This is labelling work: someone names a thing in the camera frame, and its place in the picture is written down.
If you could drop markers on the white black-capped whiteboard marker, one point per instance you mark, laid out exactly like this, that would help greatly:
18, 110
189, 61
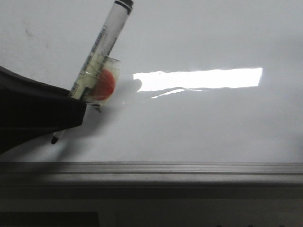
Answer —
104, 42

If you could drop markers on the black marker-holding gripper finger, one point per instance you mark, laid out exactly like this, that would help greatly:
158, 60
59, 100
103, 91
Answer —
30, 109

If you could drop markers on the clear tape with red dot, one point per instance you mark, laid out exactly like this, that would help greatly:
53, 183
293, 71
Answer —
101, 76

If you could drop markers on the white glossy whiteboard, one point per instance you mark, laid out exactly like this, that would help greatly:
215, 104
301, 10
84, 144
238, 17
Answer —
200, 81

